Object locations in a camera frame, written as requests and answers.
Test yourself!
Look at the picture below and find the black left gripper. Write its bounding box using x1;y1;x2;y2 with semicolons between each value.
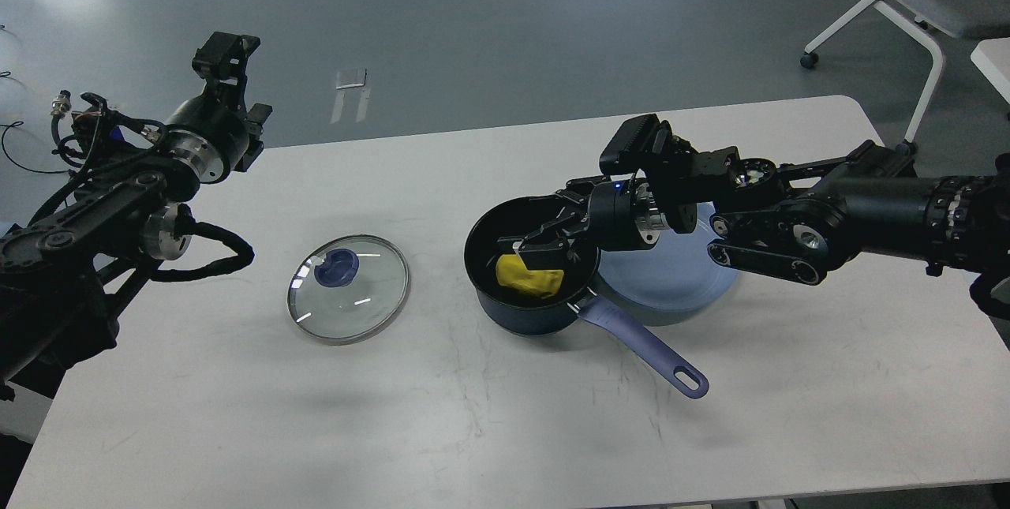
166;32;273;183

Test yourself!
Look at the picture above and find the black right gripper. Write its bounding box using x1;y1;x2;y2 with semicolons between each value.
497;177;671;272

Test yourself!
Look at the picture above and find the yellow potato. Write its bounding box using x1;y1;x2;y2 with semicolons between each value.
494;255;565;300

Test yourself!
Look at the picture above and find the glass pot lid blue knob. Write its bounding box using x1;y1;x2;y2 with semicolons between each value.
286;234;411;346

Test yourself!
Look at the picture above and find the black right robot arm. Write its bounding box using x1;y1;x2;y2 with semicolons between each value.
494;137;1008;319

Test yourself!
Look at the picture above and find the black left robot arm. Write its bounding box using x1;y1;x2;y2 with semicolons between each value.
1;32;272;401

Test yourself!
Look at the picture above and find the dark blue saucepan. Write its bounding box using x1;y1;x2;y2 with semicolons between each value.
464;196;709;399

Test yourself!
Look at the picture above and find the blue plate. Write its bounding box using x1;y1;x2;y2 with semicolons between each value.
591;203;739;327

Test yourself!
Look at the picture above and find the white grey office chair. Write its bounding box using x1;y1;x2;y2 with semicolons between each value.
799;0;1009;156

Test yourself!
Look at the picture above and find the white table at right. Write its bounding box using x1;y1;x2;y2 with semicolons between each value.
970;37;1009;103

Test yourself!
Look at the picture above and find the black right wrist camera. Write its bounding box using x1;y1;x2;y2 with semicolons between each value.
598;114;675;177

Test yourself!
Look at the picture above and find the black floor cable left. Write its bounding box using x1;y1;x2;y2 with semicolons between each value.
0;122;72;175

